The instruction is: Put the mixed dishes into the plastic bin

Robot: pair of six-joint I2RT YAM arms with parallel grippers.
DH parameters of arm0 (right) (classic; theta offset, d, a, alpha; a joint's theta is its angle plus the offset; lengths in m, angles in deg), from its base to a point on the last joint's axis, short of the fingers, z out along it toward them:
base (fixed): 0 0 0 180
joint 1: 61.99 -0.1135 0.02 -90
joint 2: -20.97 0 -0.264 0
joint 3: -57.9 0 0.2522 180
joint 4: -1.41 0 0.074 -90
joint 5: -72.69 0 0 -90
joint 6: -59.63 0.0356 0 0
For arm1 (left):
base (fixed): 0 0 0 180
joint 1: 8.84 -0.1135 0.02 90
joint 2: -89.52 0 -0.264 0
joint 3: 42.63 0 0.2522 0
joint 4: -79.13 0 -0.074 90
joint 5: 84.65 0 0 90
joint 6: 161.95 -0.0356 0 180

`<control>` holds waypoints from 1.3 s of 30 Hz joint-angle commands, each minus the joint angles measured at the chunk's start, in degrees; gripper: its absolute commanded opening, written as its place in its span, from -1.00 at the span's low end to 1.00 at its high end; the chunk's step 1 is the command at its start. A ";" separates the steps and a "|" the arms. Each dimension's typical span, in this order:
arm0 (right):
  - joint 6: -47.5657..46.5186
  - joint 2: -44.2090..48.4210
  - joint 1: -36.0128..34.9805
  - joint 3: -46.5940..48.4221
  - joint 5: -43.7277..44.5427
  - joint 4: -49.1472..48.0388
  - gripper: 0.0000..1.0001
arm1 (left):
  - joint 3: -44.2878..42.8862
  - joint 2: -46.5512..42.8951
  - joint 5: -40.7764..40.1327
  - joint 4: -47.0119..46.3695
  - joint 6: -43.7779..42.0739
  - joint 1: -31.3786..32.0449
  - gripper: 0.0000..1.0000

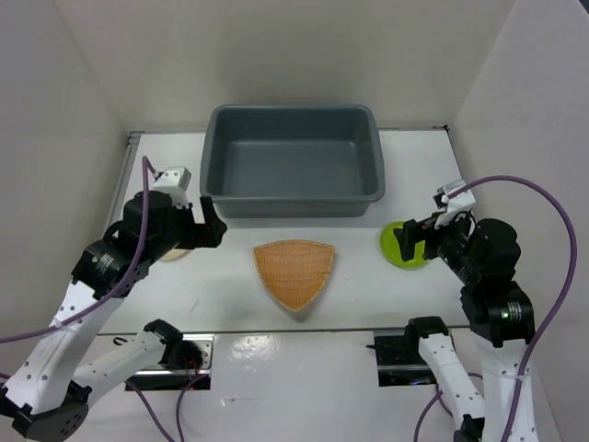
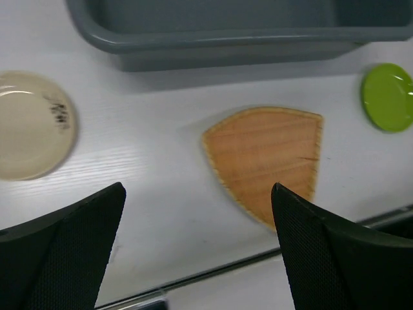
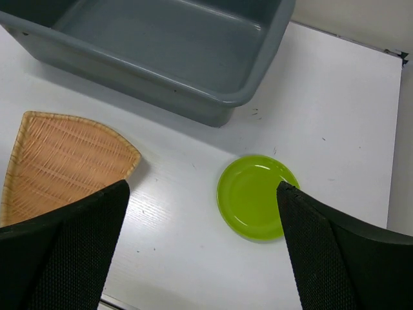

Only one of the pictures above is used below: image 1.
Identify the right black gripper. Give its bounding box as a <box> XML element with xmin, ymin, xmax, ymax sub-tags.
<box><xmin>391</xmin><ymin>204</ymin><xmax>480</xmax><ymax>280</ymax></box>

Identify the green plastic plate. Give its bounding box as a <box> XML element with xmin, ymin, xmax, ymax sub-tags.
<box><xmin>379</xmin><ymin>221</ymin><xmax>427</xmax><ymax>270</ymax></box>

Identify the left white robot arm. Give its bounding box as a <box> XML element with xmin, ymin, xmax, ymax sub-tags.
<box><xmin>1</xmin><ymin>191</ymin><xmax>226</xmax><ymax>441</ymax></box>

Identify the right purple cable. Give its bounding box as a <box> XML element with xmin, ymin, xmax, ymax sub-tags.
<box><xmin>416</xmin><ymin>175</ymin><xmax>578</xmax><ymax>442</ymax></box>

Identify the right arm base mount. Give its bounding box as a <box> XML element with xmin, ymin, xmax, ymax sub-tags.
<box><xmin>365</xmin><ymin>329</ymin><xmax>435</xmax><ymax>388</ymax></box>

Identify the grey plastic bin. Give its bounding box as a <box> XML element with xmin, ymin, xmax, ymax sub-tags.
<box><xmin>200</xmin><ymin>105</ymin><xmax>386</xmax><ymax>218</ymax></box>

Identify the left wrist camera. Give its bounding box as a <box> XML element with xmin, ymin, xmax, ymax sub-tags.
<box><xmin>152</xmin><ymin>167</ymin><xmax>191</xmax><ymax>206</ymax></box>

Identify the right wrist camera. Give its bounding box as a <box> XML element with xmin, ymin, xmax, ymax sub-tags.
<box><xmin>433</xmin><ymin>180</ymin><xmax>476</xmax><ymax>229</ymax></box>

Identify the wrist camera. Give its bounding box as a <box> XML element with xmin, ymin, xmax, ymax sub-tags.
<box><xmin>433</xmin><ymin>180</ymin><xmax>476</xmax><ymax>229</ymax></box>
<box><xmin>152</xmin><ymin>167</ymin><xmax>191</xmax><ymax>206</ymax></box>

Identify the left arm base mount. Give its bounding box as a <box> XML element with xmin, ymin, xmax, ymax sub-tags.
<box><xmin>131</xmin><ymin>334</ymin><xmax>214</xmax><ymax>391</ymax></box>

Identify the woven orange triangular basket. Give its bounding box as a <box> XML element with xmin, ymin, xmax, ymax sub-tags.
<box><xmin>252</xmin><ymin>239</ymin><xmax>335</xmax><ymax>312</ymax></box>

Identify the cream ceramic plate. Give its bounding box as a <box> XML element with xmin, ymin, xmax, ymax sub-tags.
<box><xmin>159</xmin><ymin>249</ymin><xmax>188</xmax><ymax>262</ymax></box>

